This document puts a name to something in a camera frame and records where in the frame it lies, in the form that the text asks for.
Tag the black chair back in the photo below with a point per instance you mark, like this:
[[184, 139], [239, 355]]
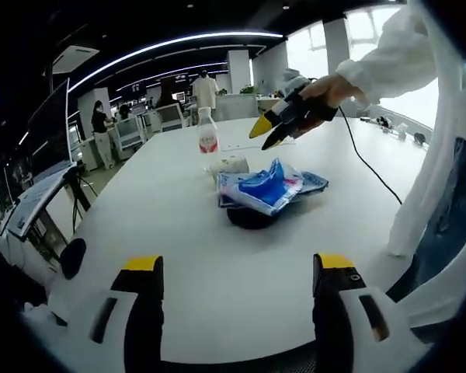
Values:
[[73, 258]]

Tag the person's right hand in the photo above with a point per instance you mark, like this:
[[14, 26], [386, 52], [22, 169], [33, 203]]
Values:
[[334, 89]]

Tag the white table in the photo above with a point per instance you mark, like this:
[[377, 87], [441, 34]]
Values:
[[178, 233]]

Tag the black round item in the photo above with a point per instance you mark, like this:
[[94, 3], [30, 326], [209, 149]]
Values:
[[248, 219]]

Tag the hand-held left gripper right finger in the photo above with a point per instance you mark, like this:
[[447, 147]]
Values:
[[330, 311]]

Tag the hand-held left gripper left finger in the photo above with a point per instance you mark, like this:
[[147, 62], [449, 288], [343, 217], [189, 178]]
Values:
[[143, 311]]

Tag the light blue wipes pack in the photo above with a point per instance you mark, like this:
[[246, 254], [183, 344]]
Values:
[[314, 182]]

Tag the ceiling air conditioner unit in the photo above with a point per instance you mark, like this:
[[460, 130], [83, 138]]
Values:
[[75, 58]]

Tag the blue tissue pack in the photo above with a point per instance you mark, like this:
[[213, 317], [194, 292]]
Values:
[[260, 190]]

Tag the clear bottle red label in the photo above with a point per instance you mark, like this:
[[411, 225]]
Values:
[[208, 134]]

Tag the person in white coat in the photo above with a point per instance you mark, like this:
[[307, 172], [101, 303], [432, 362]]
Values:
[[423, 194]]

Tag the white cabinet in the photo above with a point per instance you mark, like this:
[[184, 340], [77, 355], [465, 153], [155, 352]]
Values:
[[171, 118], [129, 136]]

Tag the large dark monitor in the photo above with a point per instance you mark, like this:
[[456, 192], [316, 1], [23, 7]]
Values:
[[48, 128]]

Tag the tilted white board on stand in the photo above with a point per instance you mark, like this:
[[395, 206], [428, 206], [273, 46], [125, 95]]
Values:
[[39, 198]]

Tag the white paper cup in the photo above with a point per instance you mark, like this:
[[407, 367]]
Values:
[[231, 165]]

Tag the person's blue jeans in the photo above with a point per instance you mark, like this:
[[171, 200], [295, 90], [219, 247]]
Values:
[[450, 202]]

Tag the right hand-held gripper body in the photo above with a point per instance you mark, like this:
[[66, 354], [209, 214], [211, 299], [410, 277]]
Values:
[[314, 116]]

